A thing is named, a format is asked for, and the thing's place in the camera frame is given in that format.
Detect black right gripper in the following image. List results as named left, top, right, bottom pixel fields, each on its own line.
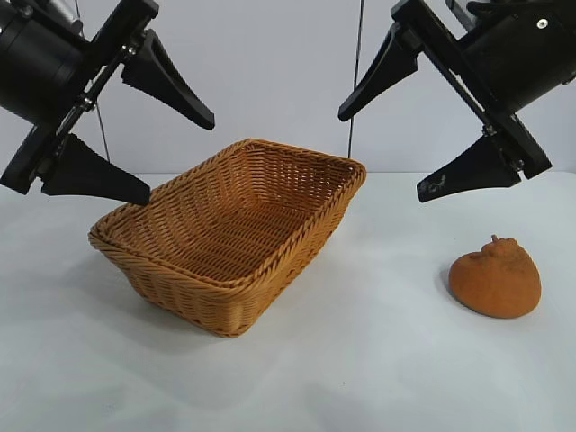
left=337, top=0, right=576, bottom=204

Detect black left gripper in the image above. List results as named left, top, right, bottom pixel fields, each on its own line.
left=0, top=0, right=216, bottom=208

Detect woven tan wicker basket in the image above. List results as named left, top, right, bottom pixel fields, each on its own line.
left=88, top=138, right=368, bottom=338

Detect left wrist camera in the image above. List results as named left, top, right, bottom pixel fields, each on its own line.
left=47, top=0, right=85, bottom=23

